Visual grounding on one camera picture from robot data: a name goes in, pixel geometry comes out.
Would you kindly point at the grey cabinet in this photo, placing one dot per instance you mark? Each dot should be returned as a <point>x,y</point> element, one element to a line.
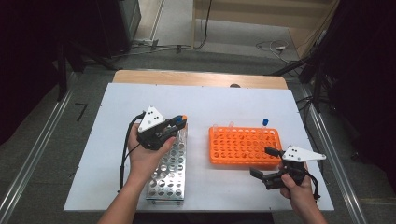
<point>130,18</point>

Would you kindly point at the light wooden panel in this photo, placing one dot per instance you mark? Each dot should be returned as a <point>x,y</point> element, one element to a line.
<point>258,15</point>

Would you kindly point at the person's right hand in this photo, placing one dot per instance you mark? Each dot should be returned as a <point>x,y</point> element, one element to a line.
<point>295,189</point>

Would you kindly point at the person's left hand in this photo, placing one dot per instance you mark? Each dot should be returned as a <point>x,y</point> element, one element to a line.
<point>146,161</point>

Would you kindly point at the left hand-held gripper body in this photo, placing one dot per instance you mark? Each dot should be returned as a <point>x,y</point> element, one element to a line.
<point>152,130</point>

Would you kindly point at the wooden table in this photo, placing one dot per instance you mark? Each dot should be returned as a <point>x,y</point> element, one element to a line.
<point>186,77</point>

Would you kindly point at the metal test tube rack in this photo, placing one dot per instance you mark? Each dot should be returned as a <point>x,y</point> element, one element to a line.
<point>168,183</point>

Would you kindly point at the white table board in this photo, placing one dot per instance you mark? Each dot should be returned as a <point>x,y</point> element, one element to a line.
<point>218,105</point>

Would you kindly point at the clear test tube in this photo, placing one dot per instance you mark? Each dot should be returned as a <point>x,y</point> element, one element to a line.
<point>231,123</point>
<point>214,127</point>

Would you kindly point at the dark curtain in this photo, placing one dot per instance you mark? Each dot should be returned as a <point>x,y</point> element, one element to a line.
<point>364,77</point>
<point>28,62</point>

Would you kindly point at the metal floor rail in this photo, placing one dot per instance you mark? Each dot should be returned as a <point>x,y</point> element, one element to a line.
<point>37,146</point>
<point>336,161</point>

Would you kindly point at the black stand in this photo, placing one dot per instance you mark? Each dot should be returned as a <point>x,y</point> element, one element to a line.
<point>317,90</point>
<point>62,74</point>

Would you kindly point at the orange-capped plastic tube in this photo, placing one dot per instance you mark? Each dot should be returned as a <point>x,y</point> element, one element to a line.
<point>184,117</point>

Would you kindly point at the orange plastic test tube rack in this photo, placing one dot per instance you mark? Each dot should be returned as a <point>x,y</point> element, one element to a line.
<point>239,146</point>

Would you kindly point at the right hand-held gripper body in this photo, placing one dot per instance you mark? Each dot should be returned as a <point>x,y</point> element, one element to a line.
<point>292,168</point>

